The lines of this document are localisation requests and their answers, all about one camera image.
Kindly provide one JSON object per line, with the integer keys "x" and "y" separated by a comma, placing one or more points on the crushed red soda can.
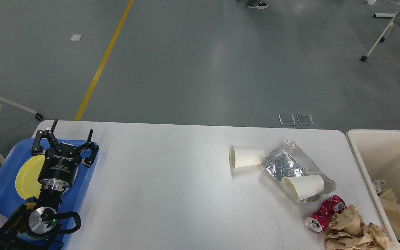
{"x": 318, "y": 221}

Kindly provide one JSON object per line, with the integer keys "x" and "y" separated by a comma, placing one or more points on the left floor socket cover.
{"x": 287, "y": 119}

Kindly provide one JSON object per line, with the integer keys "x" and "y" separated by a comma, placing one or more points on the crushed white paper cup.
{"x": 303, "y": 187}

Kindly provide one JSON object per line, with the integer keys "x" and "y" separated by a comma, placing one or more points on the upright-lying white paper cup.
{"x": 244, "y": 156}

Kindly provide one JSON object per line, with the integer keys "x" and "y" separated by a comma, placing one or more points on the right floor socket cover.
{"x": 305, "y": 119}

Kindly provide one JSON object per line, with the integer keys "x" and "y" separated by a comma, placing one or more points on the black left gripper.
{"x": 59, "y": 168}

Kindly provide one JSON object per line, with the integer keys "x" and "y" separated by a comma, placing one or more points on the blue plastic tray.
{"x": 72, "y": 199}

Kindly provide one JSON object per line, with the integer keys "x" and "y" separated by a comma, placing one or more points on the silver foil bag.
{"x": 289, "y": 160}

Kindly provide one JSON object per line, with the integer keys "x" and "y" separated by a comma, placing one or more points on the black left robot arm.
{"x": 58, "y": 226}

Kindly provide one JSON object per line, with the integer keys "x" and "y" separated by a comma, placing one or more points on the yellow plastic plate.
{"x": 26, "y": 182}

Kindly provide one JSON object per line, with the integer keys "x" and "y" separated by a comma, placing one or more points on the brown paper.
{"x": 347, "y": 231}

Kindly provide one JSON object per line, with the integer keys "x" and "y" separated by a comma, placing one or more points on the black sneaker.
{"x": 256, "y": 4}

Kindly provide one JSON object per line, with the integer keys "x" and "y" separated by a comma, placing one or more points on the beige plastic bin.
{"x": 377, "y": 153}

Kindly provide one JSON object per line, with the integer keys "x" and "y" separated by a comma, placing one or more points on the floor socket cover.
{"x": 305, "y": 119}
{"x": 287, "y": 119}

